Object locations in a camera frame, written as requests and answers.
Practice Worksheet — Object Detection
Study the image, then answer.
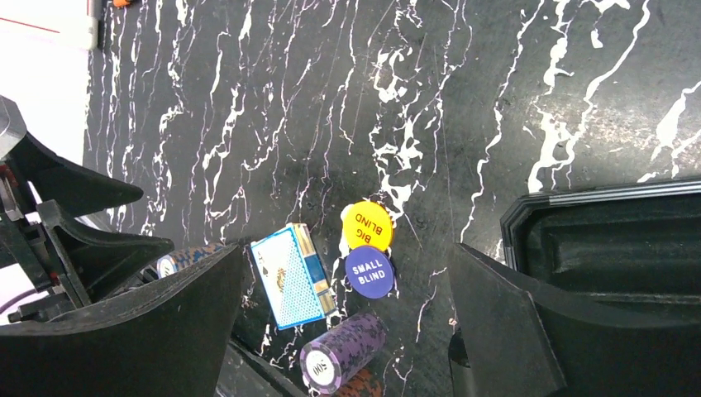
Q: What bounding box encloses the orange knob on pole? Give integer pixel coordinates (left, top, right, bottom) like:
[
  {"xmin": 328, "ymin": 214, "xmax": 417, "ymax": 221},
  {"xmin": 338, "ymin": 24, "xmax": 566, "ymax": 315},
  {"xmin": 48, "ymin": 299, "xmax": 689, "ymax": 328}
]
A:
[{"xmin": 112, "ymin": 0, "xmax": 133, "ymax": 7}]

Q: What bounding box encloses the blue small blind button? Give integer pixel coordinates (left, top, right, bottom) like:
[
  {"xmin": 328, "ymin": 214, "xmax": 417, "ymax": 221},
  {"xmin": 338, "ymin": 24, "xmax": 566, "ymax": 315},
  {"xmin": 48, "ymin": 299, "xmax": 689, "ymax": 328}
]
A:
[{"xmin": 345, "ymin": 246, "xmax": 394, "ymax": 299}]

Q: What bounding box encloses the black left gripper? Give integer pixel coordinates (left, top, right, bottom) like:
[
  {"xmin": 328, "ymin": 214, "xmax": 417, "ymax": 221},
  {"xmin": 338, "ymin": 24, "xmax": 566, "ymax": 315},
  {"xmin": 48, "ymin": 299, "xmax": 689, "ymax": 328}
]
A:
[{"xmin": 1, "ymin": 97, "xmax": 174, "ymax": 323}]

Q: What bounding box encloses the white pvc pipe frame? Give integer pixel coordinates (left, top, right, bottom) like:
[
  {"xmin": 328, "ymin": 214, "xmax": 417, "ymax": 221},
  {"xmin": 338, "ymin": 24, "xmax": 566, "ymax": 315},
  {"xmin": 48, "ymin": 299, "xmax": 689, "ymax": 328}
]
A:
[{"xmin": 1, "ymin": 0, "xmax": 101, "ymax": 50}]

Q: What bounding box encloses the yellow big blind button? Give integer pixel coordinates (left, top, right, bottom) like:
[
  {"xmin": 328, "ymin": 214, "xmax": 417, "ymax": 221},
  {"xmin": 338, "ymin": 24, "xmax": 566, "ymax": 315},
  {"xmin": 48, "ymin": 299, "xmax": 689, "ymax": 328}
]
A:
[{"xmin": 341, "ymin": 201, "xmax": 394, "ymax": 251}]

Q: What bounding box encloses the blue playing card deck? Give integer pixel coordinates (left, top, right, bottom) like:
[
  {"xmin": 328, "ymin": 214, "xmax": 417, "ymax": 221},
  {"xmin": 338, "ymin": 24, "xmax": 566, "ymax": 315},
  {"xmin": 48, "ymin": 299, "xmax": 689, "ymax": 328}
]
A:
[{"xmin": 250, "ymin": 223, "xmax": 337, "ymax": 330}]

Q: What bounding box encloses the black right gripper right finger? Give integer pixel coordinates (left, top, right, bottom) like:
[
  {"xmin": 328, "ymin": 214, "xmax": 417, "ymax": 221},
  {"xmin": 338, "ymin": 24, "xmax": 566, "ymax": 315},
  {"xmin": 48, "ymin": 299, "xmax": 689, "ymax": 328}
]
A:
[{"xmin": 449, "ymin": 243, "xmax": 700, "ymax": 396}]

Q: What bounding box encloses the blue orange poker chip stack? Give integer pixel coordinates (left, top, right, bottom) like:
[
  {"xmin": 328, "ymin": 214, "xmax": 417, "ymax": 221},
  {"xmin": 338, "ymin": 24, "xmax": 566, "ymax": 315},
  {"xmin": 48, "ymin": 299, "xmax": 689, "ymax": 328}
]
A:
[{"xmin": 155, "ymin": 242, "xmax": 225, "ymax": 278}]

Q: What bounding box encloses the purple 500 poker chip stack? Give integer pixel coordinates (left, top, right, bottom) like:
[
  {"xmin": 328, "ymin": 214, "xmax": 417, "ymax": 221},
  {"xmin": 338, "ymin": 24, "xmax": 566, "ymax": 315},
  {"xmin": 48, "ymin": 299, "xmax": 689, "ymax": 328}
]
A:
[{"xmin": 299, "ymin": 312, "xmax": 387, "ymax": 394}]

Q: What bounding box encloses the orange black 100 chip stack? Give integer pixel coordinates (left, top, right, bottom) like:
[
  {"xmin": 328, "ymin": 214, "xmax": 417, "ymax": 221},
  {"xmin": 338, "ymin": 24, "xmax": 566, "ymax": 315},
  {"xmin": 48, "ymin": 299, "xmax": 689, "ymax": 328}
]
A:
[{"xmin": 333, "ymin": 369, "xmax": 384, "ymax": 397}]

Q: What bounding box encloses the black poker set case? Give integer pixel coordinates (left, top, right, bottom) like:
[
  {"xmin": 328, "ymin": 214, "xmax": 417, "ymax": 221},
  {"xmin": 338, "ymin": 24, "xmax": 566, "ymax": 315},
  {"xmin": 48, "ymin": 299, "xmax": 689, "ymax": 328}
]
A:
[{"xmin": 500, "ymin": 179, "xmax": 700, "ymax": 321}]

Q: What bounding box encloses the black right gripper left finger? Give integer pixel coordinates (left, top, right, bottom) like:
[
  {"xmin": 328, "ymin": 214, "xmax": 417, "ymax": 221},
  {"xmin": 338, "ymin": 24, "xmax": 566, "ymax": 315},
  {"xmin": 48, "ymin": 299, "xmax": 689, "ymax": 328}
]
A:
[{"xmin": 1, "ymin": 245, "xmax": 244, "ymax": 396}]

